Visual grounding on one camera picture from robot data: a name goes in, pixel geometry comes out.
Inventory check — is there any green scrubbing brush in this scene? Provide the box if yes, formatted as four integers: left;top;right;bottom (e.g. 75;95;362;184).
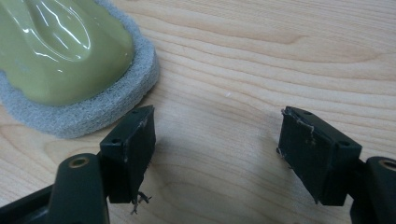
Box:
0;0;161;140

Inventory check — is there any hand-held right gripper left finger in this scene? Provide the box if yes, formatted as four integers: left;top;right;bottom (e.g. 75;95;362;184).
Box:
99;105;157;216

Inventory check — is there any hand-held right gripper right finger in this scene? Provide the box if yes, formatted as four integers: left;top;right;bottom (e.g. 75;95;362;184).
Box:
276;105;363;206

